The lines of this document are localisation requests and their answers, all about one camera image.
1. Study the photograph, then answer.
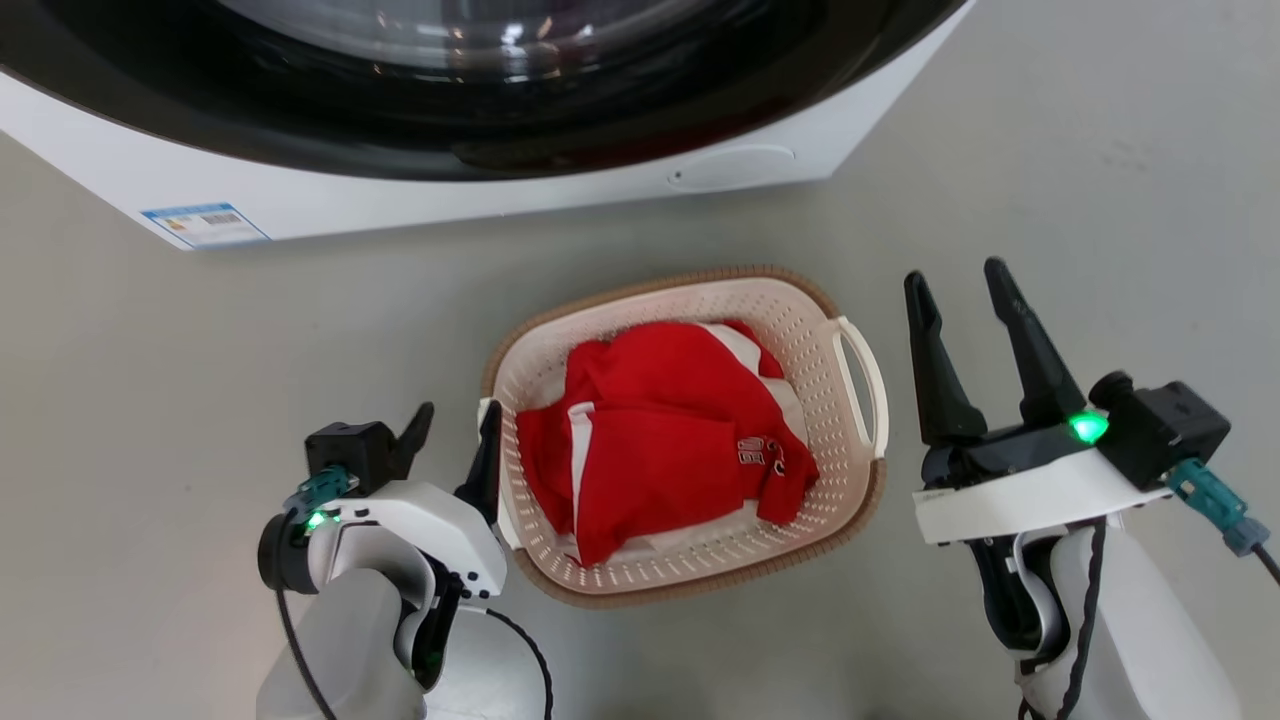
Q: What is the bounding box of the blue energy label sticker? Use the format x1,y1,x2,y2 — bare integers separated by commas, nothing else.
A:
140,203,272,249

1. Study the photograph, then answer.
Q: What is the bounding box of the teal right camera connector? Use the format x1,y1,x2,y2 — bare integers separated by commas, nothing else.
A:
1166,458,1272,558

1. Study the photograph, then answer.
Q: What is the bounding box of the cream perforated laundry basket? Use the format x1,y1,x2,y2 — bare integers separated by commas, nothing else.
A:
479,265,890,610

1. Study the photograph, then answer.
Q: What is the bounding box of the white front-load washing machine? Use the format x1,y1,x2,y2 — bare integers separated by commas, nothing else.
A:
0,0,976,251

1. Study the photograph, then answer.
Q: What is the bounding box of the braided black right arm cable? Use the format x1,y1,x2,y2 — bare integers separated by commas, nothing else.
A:
1018,518,1109,720

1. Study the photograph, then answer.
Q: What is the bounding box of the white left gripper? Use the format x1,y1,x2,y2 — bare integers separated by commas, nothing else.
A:
305,400,508,603

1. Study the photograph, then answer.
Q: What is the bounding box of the teal left camera connector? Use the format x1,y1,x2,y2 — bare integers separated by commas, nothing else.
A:
284,464,358,517

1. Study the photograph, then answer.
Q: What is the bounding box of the teal camera connector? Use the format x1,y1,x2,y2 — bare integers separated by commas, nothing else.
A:
284,464,358,517
1166,458,1272,558

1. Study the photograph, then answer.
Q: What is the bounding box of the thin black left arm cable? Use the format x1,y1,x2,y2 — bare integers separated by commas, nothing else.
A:
484,604,555,720
274,588,341,720

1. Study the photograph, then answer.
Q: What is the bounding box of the black round washer door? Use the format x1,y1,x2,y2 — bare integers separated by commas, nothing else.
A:
0,0,967,184

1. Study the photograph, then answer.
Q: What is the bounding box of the red and white garment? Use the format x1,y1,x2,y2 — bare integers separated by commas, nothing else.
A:
515,320,821,568

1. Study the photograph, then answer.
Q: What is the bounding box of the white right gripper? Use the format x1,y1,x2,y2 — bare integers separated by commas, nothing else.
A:
904,257,1172,547

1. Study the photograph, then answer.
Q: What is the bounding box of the round white filter cover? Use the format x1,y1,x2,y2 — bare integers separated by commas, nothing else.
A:
667,145,797,194

